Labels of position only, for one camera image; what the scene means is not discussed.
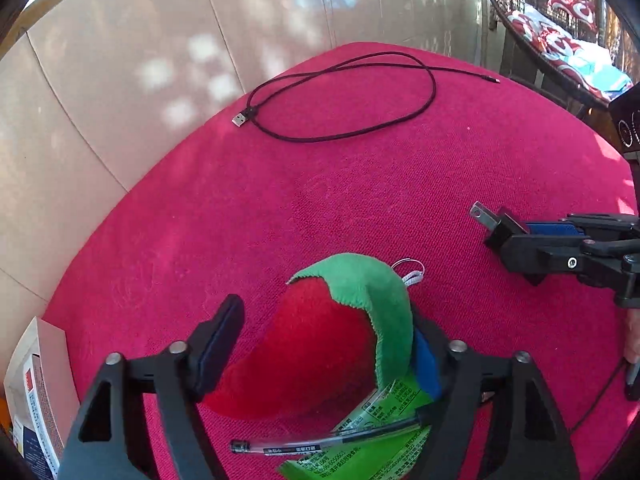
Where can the dark wicker chair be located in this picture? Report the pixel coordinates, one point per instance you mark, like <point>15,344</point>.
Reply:
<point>520,60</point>

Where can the black plug adapter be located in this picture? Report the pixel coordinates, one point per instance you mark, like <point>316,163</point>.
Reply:
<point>510,227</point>

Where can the white shallow tray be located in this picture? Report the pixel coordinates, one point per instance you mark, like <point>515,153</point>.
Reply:
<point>55,345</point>

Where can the person's right hand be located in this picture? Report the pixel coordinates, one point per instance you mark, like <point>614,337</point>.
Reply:
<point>634,335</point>

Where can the light blue cloth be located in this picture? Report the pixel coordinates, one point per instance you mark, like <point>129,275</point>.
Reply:
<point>600,67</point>

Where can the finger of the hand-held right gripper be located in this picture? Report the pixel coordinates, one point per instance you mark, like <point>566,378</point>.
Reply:
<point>555,230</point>
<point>550,260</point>

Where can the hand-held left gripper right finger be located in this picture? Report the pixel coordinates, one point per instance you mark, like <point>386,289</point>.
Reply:
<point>427,367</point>

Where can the long white red-label medicine box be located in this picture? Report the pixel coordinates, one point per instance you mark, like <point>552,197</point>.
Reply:
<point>42,410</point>

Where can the green printed packet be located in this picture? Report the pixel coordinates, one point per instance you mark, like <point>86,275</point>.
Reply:
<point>360,460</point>

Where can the red green plush chili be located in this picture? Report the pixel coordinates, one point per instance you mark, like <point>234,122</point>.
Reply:
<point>310,345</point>

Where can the red white patterned cushion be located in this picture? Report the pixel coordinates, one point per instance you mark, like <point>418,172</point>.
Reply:
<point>550,30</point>

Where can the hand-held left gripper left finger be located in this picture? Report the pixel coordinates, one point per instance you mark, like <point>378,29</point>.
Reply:
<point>220,340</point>

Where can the black white-print bag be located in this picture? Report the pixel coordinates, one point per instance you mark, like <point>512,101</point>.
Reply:
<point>627,125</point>

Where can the clear ballpoint pen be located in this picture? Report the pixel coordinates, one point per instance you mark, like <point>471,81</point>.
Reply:
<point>320,444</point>

